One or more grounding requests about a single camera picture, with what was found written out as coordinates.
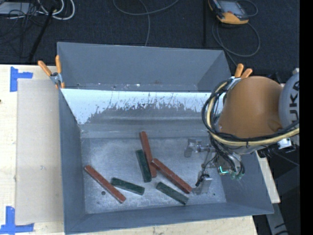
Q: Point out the pale cardboard board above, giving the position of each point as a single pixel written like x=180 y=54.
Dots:
x=36 y=143

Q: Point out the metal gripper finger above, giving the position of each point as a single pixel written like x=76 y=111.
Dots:
x=191 y=148
x=204 y=183

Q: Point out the dark green flat block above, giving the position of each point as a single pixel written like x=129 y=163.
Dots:
x=127 y=186
x=172 y=193
x=144 y=166

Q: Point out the grey metal bin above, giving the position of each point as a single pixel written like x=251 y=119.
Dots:
x=122 y=141

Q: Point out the red-brown flat block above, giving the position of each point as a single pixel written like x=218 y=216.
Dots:
x=172 y=175
x=105 y=183
x=147 y=150

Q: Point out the black cylinder on white bracket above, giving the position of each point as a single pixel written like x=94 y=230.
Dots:
x=269 y=151

